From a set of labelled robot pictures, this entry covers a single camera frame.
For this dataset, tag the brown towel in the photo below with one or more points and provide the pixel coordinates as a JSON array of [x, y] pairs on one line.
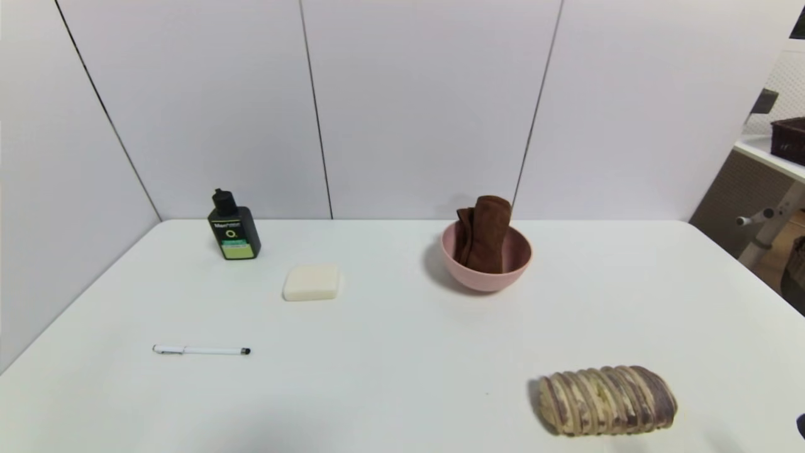
[[485, 236]]

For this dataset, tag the pink bowl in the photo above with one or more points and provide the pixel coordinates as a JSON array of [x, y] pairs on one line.
[[487, 281]]

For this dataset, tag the white soap bar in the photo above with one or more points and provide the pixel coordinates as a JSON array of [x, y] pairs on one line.
[[311, 282]]

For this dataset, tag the black bottle with green label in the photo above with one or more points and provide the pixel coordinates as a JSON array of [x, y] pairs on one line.
[[233, 236]]

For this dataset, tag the white pen with black tip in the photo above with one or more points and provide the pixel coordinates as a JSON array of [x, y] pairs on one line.
[[201, 350]]

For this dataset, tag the brown striped bread loaf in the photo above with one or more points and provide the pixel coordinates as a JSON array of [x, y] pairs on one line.
[[607, 401]]

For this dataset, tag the white background desk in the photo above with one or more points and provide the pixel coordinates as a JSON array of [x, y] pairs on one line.
[[777, 189]]

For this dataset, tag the dark grey monitor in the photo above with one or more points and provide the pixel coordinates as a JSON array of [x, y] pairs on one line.
[[763, 100]]

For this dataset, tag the dark chair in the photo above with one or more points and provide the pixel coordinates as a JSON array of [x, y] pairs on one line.
[[795, 270]]

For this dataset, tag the dark woven basket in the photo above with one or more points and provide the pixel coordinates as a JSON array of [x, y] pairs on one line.
[[790, 139]]

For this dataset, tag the black wall-mounted object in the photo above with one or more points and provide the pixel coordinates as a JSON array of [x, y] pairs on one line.
[[799, 24]]

